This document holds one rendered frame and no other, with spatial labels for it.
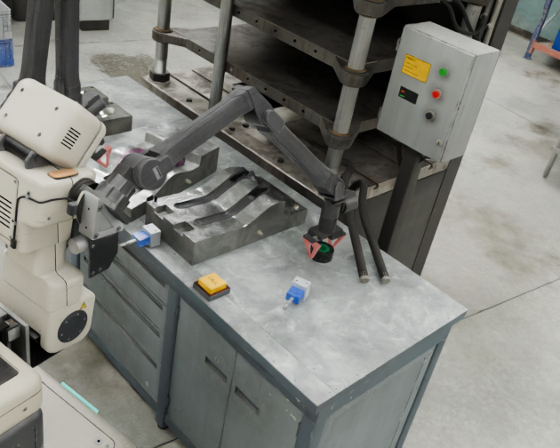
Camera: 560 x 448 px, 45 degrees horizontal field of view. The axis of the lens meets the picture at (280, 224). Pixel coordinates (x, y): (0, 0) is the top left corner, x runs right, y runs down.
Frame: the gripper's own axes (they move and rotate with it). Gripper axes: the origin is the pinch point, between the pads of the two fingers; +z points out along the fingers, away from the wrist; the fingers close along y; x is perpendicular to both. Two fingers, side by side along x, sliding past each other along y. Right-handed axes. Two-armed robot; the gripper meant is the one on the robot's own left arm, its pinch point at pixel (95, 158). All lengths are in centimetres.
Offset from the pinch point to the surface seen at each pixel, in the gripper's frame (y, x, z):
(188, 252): -39.6, 5.2, 15.5
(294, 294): -75, -2, 18
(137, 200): -10.4, -1.7, 16.7
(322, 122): -33, -76, 35
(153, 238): -27.3, 7.6, 14.4
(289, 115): -7, -87, 54
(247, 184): -35, -29, 22
